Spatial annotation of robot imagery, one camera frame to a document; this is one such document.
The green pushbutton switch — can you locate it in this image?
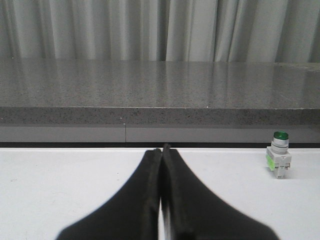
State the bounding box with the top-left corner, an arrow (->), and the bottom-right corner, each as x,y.
266,131 -> 292,179

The grey curtain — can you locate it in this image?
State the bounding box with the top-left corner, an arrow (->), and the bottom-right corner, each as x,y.
0,0 -> 320,63

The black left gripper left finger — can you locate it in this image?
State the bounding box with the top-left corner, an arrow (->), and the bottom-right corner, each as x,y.
57,148 -> 162,240

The grey granite counter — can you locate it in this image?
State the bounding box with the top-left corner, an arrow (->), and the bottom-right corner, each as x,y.
0,58 -> 320,148

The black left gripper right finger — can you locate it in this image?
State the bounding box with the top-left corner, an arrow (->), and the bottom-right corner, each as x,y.
160,144 -> 278,240

